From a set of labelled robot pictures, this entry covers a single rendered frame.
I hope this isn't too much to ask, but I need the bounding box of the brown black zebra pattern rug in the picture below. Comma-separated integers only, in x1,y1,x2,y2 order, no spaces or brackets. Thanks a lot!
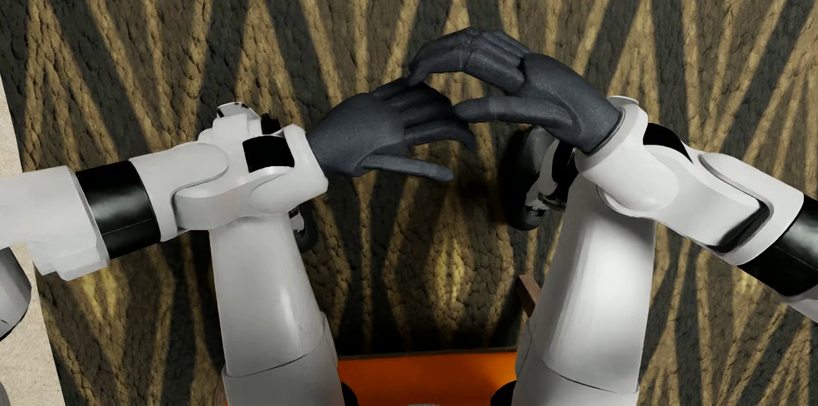
0,0,818,406

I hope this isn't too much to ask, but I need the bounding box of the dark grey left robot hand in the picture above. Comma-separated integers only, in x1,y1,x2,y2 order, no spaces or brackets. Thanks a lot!
305,78,477,182

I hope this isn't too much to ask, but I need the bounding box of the white left robot leg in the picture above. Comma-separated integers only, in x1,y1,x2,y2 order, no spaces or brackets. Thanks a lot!
198,102,346,406

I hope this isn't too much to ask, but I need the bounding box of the white robot leg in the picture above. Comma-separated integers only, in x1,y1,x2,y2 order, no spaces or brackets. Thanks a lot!
505,125,659,406
198,102,346,406

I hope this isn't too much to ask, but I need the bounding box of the white right robot leg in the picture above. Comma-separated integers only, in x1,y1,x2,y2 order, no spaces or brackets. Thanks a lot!
505,125,659,406

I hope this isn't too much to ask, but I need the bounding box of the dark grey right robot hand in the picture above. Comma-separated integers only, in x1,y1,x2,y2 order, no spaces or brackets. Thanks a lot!
408,28,623,155

